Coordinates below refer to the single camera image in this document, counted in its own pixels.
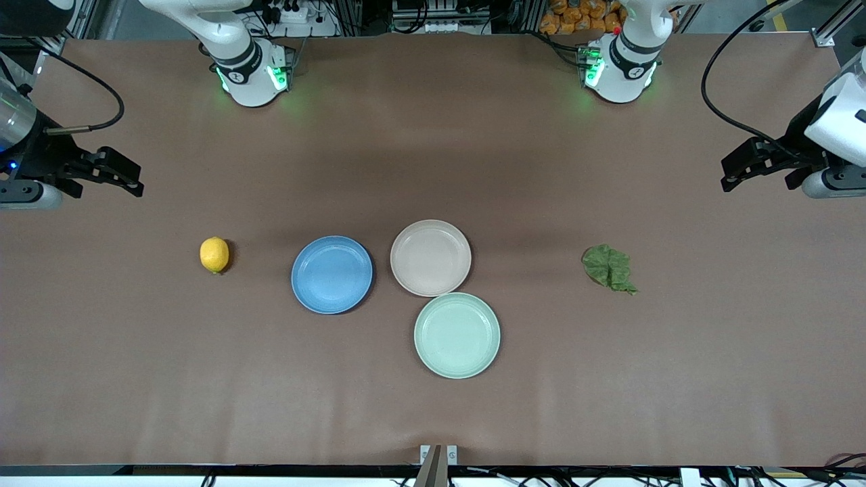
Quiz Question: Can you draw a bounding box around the yellow lemon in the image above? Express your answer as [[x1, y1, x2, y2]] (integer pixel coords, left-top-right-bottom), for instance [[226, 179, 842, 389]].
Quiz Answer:
[[200, 237, 230, 275]]

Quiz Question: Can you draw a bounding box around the green lettuce leaf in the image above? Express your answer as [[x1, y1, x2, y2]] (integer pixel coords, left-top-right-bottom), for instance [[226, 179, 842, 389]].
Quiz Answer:
[[581, 244, 639, 296]]

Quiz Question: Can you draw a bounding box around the bag of orange items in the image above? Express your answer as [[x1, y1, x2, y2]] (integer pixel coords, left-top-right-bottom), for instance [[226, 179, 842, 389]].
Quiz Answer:
[[539, 0, 626, 36]]

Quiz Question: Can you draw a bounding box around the white power strip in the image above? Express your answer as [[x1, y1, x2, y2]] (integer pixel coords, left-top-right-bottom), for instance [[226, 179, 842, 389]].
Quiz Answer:
[[260, 2, 340, 39]]

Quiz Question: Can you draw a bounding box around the blue plate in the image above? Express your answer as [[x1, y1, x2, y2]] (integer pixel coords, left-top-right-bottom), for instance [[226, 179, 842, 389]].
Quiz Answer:
[[291, 235, 374, 315]]

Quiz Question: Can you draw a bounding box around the beige plate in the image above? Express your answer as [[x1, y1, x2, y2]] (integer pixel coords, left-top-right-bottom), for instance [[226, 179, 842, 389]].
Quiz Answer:
[[390, 219, 473, 298]]

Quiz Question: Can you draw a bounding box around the pale green plate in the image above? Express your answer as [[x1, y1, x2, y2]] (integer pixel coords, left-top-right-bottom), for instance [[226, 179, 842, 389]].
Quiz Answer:
[[413, 292, 502, 379]]

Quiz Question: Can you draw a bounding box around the white electronic device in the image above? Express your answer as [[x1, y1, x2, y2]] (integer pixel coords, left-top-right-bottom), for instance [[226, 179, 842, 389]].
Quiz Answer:
[[391, 0, 493, 36]]

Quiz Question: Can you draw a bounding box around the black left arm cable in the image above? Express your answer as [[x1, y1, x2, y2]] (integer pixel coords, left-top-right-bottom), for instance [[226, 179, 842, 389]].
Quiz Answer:
[[700, 0, 823, 163]]

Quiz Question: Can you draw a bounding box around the aluminium frame profile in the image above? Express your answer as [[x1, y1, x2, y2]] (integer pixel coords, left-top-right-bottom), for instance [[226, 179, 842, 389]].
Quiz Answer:
[[37, 0, 95, 56], [811, 0, 866, 48]]

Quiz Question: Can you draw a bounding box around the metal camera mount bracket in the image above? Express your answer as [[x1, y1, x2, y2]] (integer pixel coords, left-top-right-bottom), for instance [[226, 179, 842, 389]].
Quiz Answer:
[[414, 444, 459, 487]]

